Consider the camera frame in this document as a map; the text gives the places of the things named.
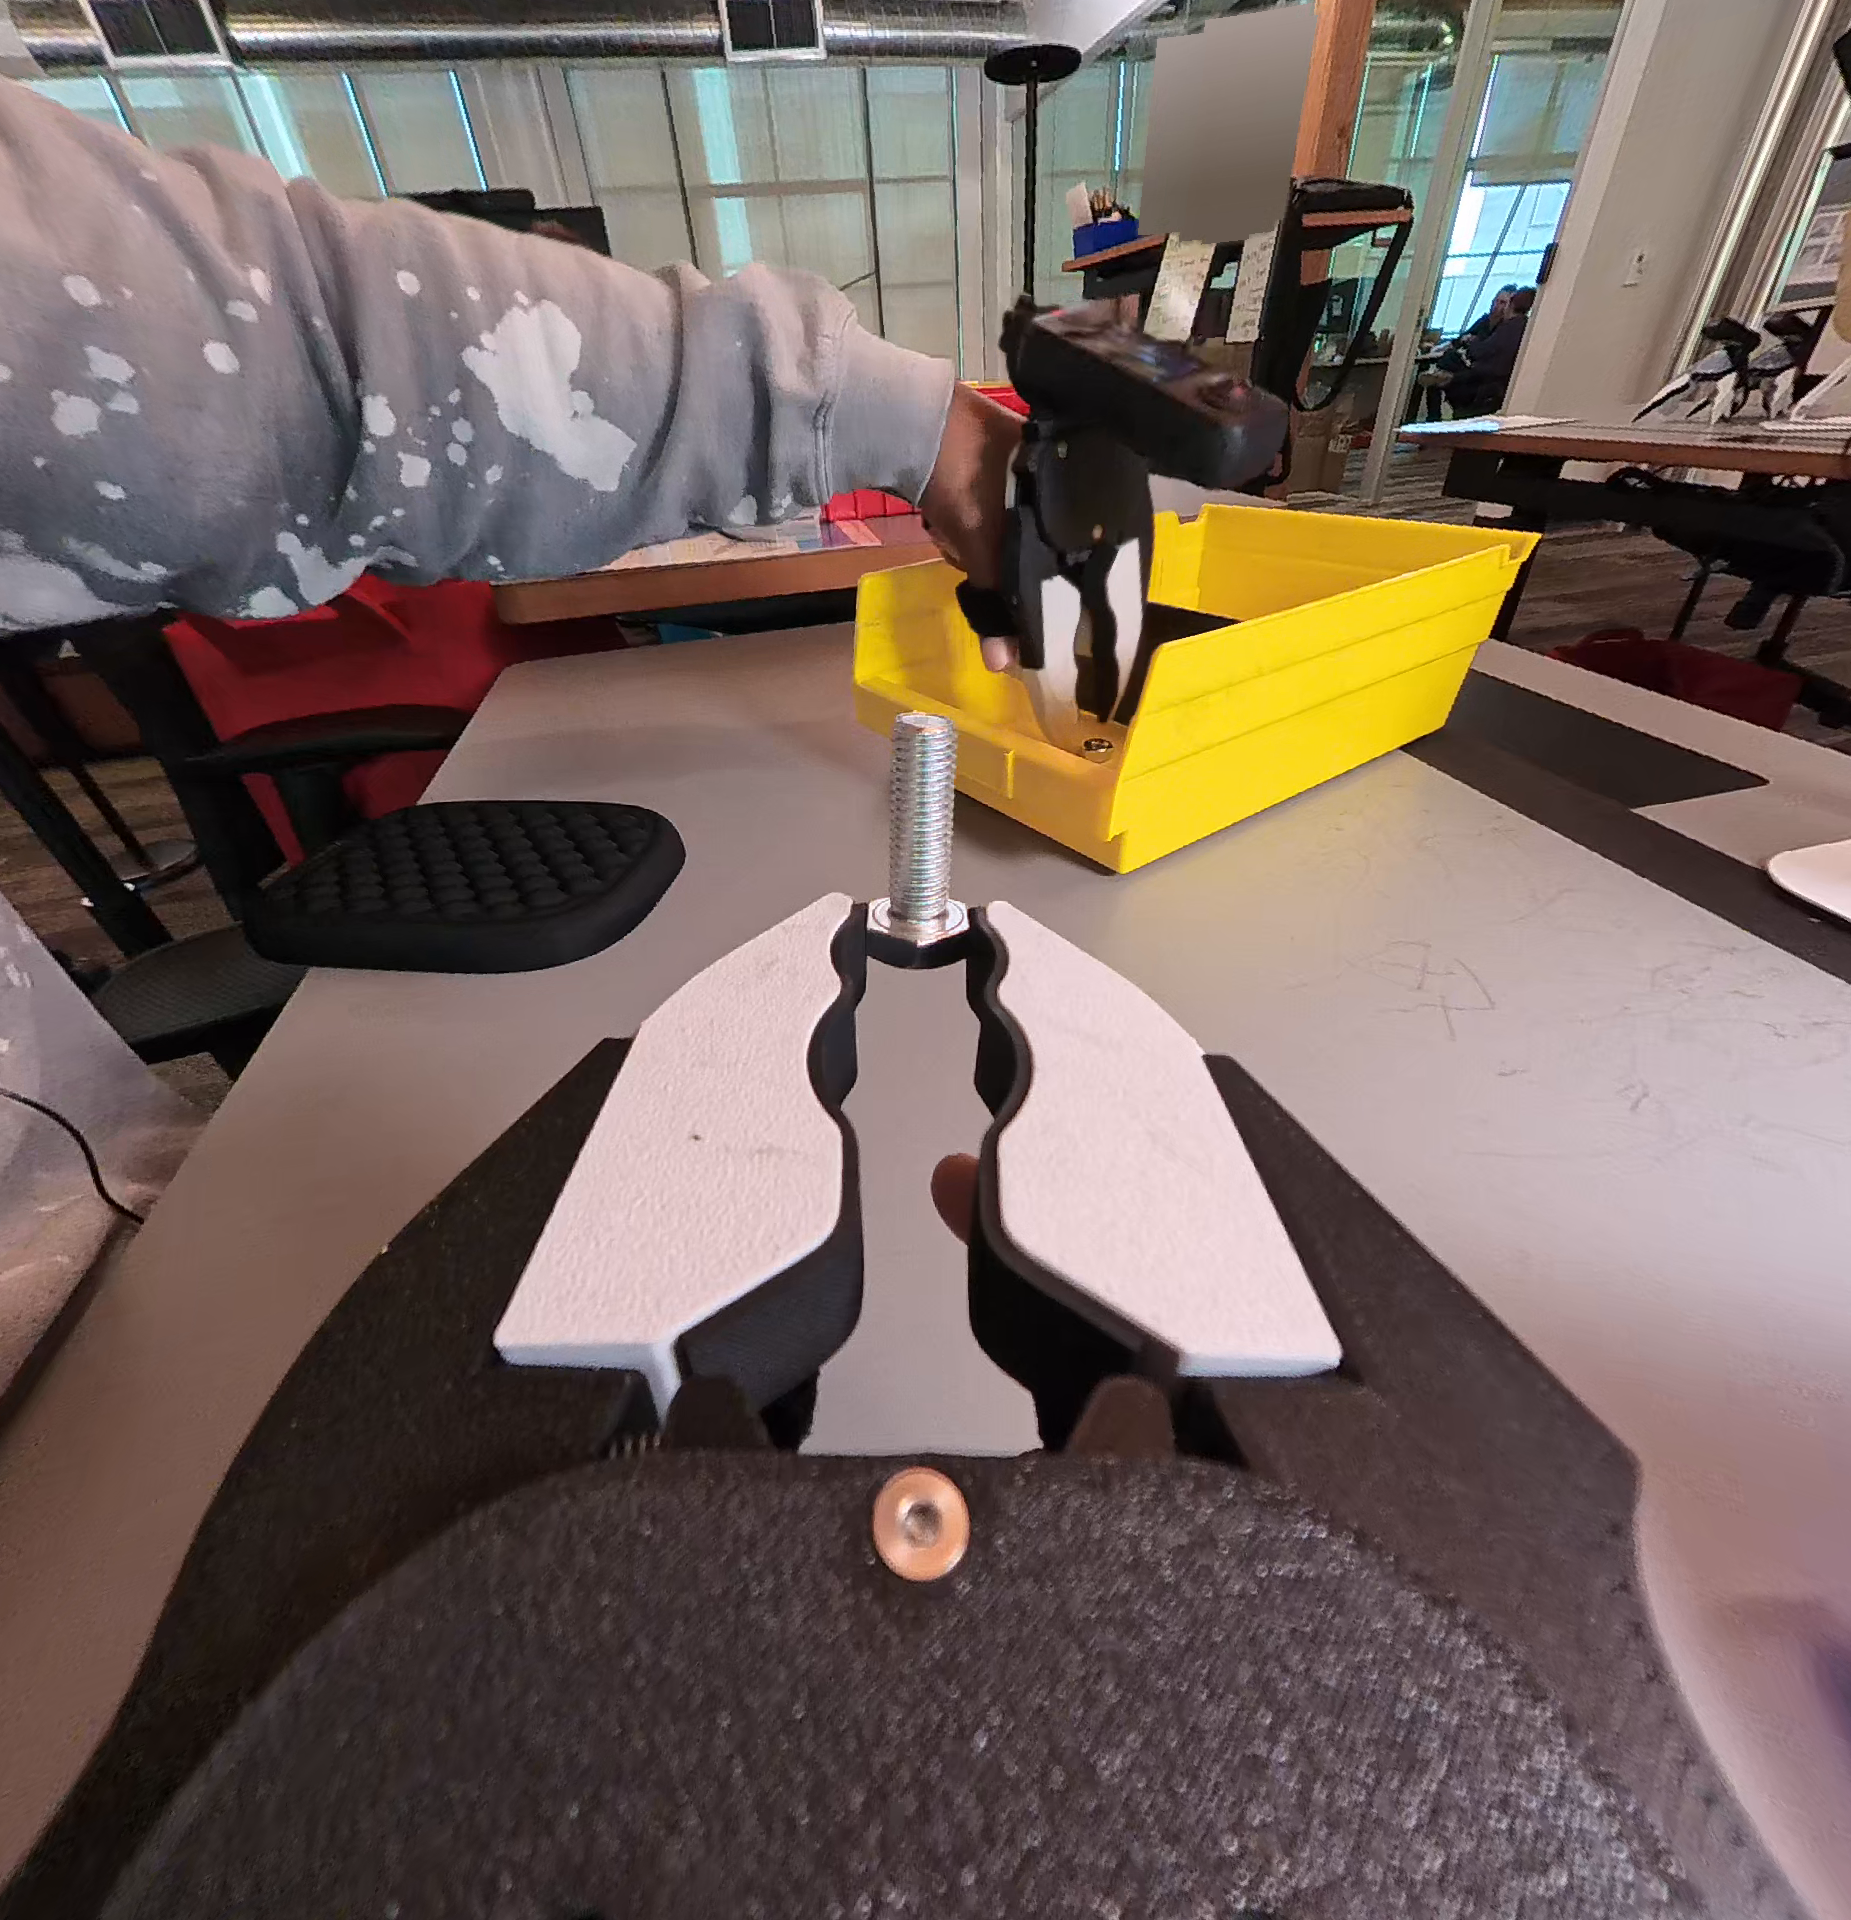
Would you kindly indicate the person's left hand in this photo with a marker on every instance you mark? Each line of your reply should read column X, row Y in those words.
column 964, row 488

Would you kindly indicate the small blue box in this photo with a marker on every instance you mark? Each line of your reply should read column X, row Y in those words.
column 1104, row 232

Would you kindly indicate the red flexible tub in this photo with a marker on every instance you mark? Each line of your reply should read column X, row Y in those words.
column 351, row 662

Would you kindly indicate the white tablet stand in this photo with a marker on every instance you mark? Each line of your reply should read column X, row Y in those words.
column 1847, row 383

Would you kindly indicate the ceiling air vent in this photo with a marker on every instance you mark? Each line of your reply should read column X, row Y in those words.
column 771, row 27

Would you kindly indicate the black floor lamp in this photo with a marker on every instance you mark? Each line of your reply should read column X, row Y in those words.
column 1032, row 65

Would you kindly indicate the brown wooden table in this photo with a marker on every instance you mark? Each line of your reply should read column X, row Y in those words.
column 690, row 582

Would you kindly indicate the person's right hand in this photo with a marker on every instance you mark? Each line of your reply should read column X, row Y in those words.
column 959, row 1195

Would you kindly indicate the long wooden desk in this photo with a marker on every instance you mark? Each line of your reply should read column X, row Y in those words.
column 1616, row 451

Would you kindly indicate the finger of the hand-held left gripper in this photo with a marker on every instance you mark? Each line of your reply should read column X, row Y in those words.
column 1135, row 616
column 1066, row 647

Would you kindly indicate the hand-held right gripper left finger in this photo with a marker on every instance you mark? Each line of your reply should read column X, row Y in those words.
column 698, row 1167

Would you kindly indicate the silver ventilation duct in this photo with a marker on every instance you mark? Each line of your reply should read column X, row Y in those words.
column 564, row 27

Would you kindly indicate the black office chair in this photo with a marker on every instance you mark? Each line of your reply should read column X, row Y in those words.
column 460, row 885

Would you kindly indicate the yellow plastic bin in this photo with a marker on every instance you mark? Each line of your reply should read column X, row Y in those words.
column 1316, row 676

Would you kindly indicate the white flat pad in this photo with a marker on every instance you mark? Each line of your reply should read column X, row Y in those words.
column 1840, row 885

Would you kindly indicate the person's left forearm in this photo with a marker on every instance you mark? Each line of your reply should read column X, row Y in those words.
column 417, row 376

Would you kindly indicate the black standing desk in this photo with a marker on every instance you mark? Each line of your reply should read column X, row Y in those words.
column 1319, row 288

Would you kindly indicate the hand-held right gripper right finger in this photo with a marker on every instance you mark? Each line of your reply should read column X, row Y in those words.
column 1153, row 1187

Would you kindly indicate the dark red bag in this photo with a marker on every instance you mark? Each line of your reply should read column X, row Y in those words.
column 1681, row 684

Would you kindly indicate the silver threaded bolt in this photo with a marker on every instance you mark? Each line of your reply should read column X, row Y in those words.
column 922, row 811

